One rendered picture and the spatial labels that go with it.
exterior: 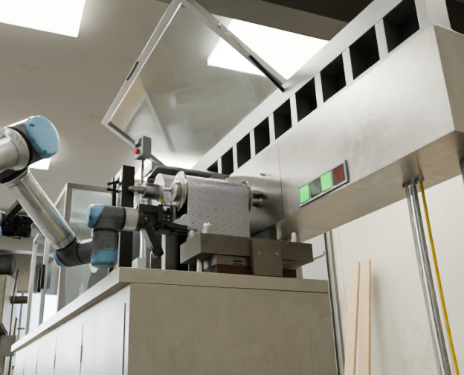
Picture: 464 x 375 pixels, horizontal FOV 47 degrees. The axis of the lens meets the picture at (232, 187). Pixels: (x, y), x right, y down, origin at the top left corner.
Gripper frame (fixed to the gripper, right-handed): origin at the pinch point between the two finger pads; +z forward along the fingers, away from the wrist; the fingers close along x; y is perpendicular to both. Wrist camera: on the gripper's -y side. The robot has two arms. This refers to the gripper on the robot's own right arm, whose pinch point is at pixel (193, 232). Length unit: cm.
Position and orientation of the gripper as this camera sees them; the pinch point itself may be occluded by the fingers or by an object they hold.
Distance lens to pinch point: 179.1
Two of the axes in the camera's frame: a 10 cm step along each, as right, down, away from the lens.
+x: -4.5, 3.3, 8.3
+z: 8.9, 1.3, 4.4
